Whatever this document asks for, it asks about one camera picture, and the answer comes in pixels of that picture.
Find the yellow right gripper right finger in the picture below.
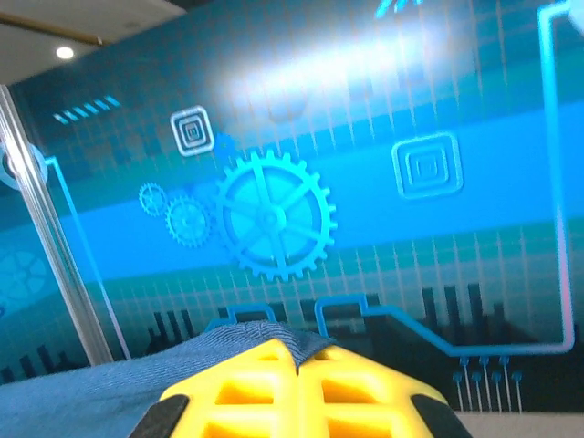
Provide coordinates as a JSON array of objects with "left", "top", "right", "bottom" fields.
[{"left": 297, "top": 345, "right": 474, "bottom": 438}]

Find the aluminium frame post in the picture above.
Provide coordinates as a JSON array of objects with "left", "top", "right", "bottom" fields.
[{"left": 0, "top": 86, "right": 115, "bottom": 366}]

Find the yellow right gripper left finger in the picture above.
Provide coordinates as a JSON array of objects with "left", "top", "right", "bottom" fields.
[{"left": 130, "top": 339, "right": 301, "bottom": 438}]

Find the navy blue t-shirt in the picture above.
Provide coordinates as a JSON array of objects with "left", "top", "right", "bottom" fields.
[{"left": 0, "top": 320, "right": 339, "bottom": 438}]

